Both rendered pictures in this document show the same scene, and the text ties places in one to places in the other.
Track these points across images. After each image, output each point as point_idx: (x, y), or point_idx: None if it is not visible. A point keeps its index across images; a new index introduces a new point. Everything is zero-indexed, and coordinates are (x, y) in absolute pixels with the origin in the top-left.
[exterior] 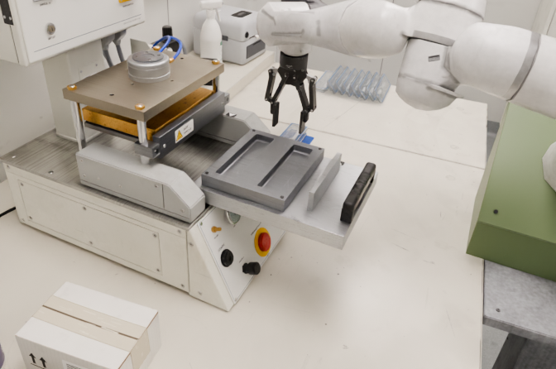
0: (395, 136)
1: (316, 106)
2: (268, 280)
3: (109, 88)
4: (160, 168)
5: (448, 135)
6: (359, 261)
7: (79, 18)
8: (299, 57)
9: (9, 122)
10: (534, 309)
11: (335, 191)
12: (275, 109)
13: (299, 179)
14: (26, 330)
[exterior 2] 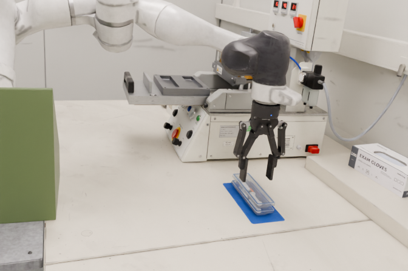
0: (182, 269)
1: (236, 154)
2: (161, 138)
3: None
4: (210, 73)
5: None
6: (125, 154)
7: (282, 27)
8: (254, 99)
9: (346, 113)
10: None
11: (141, 87)
12: (268, 159)
13: (156, 78)
14: None
